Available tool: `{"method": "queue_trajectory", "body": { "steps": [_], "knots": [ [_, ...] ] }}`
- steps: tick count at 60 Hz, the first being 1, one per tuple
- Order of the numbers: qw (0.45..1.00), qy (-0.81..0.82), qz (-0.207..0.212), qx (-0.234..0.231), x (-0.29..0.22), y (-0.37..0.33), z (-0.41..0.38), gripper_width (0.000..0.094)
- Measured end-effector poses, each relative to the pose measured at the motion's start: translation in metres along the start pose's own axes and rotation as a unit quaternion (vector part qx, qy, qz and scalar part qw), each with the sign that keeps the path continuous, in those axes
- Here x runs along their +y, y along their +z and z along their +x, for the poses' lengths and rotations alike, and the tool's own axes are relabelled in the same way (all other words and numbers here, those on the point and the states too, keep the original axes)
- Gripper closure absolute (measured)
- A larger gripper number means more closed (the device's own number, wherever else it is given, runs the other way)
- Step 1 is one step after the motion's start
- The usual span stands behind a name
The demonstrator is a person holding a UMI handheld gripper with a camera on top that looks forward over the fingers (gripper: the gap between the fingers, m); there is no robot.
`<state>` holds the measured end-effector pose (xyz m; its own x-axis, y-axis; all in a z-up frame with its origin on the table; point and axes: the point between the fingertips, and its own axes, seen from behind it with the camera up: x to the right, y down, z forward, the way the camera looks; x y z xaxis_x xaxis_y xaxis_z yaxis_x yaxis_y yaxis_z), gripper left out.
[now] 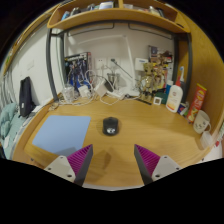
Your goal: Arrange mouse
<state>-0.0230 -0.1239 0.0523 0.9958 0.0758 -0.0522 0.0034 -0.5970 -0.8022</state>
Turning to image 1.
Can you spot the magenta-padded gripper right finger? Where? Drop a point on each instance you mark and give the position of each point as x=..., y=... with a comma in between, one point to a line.
x=163, y=166

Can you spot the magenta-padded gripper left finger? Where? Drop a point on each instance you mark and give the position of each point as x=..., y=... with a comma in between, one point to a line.
x=63, y=166

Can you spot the black computer mouse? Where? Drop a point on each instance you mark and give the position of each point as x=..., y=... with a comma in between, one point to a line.
x=110, y=126

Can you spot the light blue mouse pad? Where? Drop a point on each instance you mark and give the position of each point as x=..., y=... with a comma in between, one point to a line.
x=60, y=133

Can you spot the clear plastic cup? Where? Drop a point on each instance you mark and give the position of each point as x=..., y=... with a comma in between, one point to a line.
x=206, y=140

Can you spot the white mug with face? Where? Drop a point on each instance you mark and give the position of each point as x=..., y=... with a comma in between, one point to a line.
x=201, y=121

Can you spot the crumpled clear plastic wrapper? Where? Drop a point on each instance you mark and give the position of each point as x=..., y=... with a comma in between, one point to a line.
x=54, y=106

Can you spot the white paper packet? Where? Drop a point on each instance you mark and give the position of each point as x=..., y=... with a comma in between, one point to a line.
x=37, y=109

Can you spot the small white desk clock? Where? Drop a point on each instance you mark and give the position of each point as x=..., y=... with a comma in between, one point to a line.
x=157, y=100

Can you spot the white lotion bottle red cap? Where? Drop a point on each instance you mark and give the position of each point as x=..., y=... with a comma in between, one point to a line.
x=174, y=98

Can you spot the clear plastic container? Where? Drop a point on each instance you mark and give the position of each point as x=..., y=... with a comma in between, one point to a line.
x=69, y=94

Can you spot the teal blanket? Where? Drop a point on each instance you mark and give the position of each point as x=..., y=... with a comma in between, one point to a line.
x=7, y=118

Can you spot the white charger block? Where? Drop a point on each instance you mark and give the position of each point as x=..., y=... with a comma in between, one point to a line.
x=84, y=91

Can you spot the blue bottle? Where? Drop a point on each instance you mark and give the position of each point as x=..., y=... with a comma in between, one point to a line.
x=169, y=87

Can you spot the white power adapter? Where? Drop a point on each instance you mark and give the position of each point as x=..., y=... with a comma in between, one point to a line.
x=100, y=90

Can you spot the tan robot model figure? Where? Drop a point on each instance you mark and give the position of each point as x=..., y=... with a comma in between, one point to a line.
x=150, y=81

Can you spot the white power strip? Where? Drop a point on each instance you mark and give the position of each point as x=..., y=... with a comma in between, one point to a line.
x=115, y=94

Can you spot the black power adapter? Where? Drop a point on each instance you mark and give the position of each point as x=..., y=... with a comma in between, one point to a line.
x=108, y=85

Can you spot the white electric toothbrush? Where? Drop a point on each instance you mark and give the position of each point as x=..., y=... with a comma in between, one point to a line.
x=182, y=75

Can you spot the robot model kit box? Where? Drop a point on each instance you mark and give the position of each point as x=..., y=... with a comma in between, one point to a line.
x=77, y=70

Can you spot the wooden shelf unit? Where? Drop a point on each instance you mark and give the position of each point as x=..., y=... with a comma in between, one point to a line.
x=116, y=15

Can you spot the white wall box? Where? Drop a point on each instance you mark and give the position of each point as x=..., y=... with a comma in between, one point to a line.
x=141, y=64

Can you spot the grey metal desk frame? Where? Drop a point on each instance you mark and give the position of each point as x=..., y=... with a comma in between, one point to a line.
x=49, y=60

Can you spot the white wall socket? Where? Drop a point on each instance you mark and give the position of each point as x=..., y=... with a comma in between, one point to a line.
x=115, y=65
x=100, y=63

